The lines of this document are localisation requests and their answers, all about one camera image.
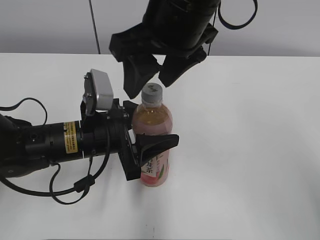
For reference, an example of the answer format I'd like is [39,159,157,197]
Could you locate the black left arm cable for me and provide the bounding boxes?
[0,97,111,206]

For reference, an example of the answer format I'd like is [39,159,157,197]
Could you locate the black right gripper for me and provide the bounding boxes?
[109,0,220,99]

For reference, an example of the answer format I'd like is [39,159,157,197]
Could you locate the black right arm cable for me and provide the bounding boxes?
[207,0,259,56]

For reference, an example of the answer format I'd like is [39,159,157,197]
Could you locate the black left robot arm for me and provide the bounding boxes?
[0,98,179,181]

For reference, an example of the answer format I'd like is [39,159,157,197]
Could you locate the white bottle cap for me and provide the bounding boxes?
[141,82,163,104]

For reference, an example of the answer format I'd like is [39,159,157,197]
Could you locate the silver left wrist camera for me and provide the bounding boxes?
[82,68,114,116]

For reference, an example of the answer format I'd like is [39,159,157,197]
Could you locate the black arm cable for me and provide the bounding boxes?
[207,0,259,56]
[0,97,111,206]

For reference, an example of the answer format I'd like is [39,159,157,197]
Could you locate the peach oolong tea bottle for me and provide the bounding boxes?
[131,98,174,187]

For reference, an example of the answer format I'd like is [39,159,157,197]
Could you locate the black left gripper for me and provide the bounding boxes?
[80,98,179,181]

